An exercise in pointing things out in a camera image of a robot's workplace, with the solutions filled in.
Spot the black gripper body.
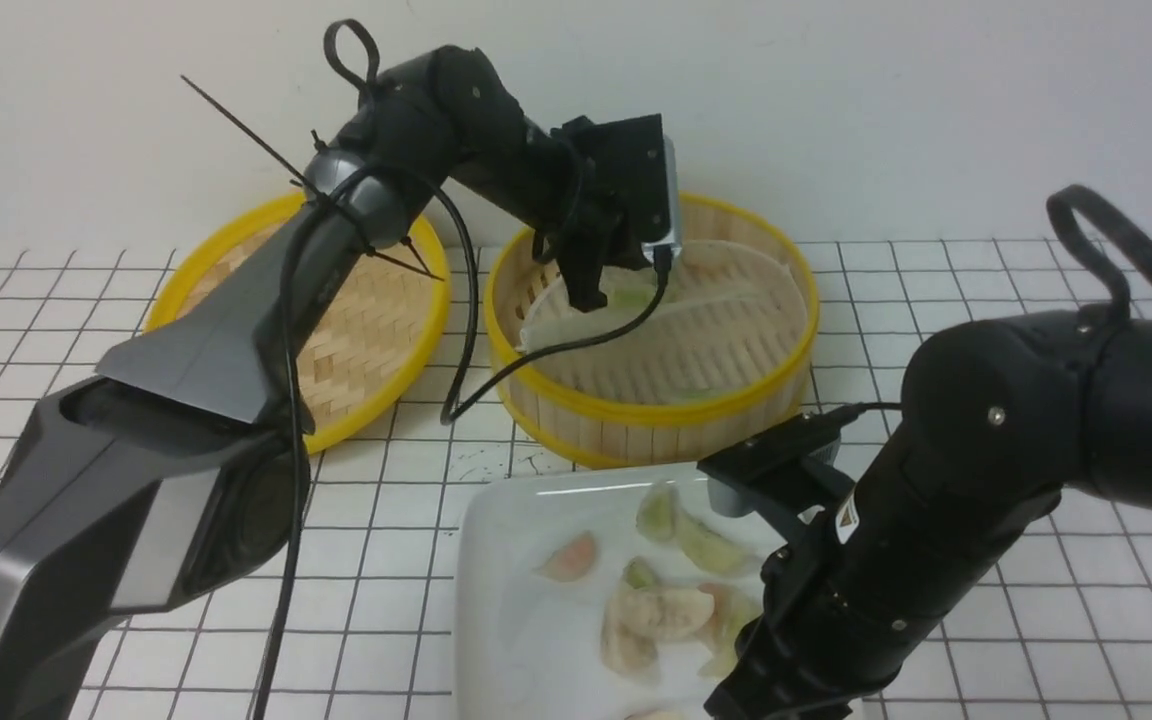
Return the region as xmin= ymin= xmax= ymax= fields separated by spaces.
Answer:
xmin=704 ymin=500 xmax=947 ymax=720
xmin=532 ymin=114 xmax=667 ymax=313

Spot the green dumpling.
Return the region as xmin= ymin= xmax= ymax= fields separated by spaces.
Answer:
xmin=605 ymin=282 xmax=659 ymax=314
xmin=675 ymin=510 xmax=755 ymax=577

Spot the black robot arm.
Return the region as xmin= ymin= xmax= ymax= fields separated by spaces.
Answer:
xmin=698 ymin=306 xmax=1152 ymax=719
xmin=0 ymin=23 xmax=681 ymax=719

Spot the green dumpling on plate edge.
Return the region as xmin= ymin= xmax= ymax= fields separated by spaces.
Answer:
xmin=675 ymin=510 xmax=755 ymax=577

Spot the pale pink dumpling plate centre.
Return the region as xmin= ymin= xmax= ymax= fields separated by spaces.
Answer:
xmin=609 ymin=585 xmax=717 ymax=642

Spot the small green dumpling plate centre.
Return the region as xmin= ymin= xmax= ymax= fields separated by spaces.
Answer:
xmin=620 ymin=556 xmax=664 ymax=591

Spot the green dumpling plate top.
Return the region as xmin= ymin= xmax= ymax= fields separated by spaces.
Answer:
xmin=635 ymin=482 xmax=677 ymax=544

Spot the pale dumpling plate lower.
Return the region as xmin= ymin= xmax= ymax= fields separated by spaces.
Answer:
xmin=600 ymin=615 xmax=659 ymax=682

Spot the white square plate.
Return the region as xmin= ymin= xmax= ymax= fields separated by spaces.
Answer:
xmin=453 ymin=464 xmax=783 ymax=719

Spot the pink dumpling on plate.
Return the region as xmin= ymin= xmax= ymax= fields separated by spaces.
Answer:
xmin=535 ymin=530 xmax=599 ymax=583

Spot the white steamer liner cloth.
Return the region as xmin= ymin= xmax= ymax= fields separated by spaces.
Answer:
xmin=517 ymin=240 xmax=808 ymax=406

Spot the bamboo steamer basket yellow rim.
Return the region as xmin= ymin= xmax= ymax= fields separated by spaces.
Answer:
xmin=485 ymin=194 xmax=820 ymax=469

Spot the black zip tie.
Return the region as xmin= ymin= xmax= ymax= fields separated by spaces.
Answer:
xmin=180 ymin=74 xmax=445 ymax=283

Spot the bamboo steamer lid yellow rim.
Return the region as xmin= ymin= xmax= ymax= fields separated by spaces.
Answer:
xmin=145 ymin=194 xmax=452 ymax=454

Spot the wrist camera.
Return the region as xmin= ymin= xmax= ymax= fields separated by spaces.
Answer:
xmin=641 ymin=135 xmax=684 ymax=273
xmin=698 ymin=414 xmax=852 ymax=525

